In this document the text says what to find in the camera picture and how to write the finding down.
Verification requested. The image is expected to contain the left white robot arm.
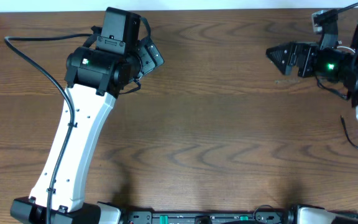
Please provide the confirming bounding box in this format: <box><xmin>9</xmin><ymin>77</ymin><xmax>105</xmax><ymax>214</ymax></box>
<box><xmin>10</xmin><ymin>7</ymin><xmax>164</xmax><ymax>224</ymax></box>

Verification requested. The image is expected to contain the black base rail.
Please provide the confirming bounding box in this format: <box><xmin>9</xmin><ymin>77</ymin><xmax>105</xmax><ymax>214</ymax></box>
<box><xmin>98</xmin><ymin>202</ymin><xmax>358</xmax><ymax>224</ymax></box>

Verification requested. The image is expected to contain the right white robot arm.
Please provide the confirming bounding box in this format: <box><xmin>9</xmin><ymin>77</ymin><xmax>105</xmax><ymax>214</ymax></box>
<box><xmin>265</xmin><ymin>9</ymin><xmax>358</xmax><ymax>223</ymax></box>

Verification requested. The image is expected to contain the black usb cable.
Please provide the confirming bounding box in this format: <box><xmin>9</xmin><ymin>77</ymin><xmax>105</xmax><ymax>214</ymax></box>
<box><xmin>339</xmin><ymin>114</ymin><xmax>358</xmax><ymax>152</ymax></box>

